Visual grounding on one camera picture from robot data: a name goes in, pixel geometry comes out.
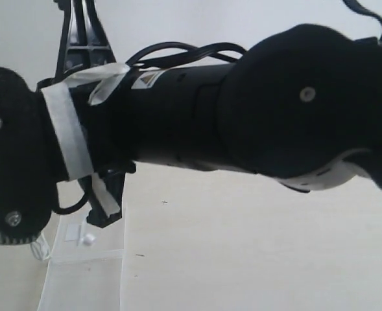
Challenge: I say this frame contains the clear plastic storage box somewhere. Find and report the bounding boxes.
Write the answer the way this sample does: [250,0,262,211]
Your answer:
[38,206,125,311]

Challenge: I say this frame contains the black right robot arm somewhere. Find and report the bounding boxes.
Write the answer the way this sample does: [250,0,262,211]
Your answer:
[37,1,382,228]

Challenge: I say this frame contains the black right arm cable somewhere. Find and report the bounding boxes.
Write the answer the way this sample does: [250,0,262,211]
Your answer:
[53,0,382,215]

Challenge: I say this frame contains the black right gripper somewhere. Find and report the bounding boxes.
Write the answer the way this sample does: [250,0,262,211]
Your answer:
[36,0,131,229]

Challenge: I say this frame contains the white wired earphones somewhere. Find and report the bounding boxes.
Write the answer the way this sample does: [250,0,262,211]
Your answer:
[29,218,96,262]

